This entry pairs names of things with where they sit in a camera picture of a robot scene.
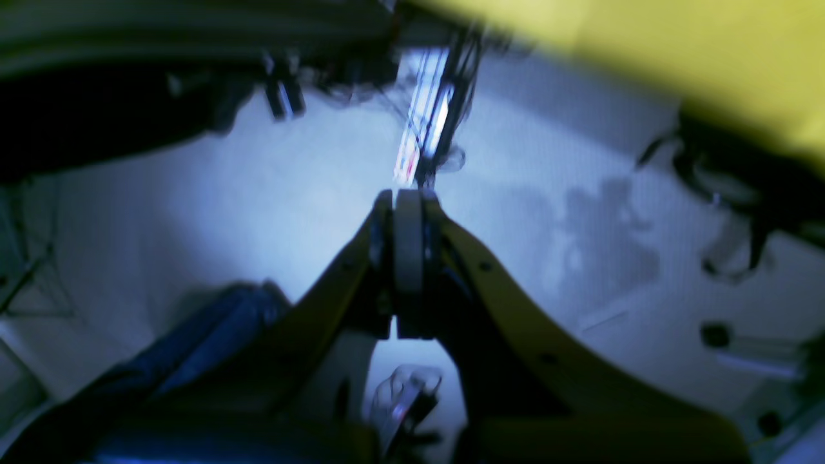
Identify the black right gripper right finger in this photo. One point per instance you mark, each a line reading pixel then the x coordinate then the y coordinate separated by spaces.
pixel 532 393

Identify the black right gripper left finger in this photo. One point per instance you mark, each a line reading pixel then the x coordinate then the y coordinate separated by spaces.
pixel 291 396

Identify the grey sneaker on floor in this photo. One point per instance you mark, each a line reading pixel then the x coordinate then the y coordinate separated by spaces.
pixel 401 402

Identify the white power strip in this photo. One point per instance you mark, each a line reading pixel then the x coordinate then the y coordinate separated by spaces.
pixel 423 75

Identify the black office chair base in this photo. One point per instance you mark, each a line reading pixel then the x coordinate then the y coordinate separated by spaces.
pixel 729 171

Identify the yellow tablecloth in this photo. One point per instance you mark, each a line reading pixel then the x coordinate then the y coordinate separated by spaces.
pixel 755 68

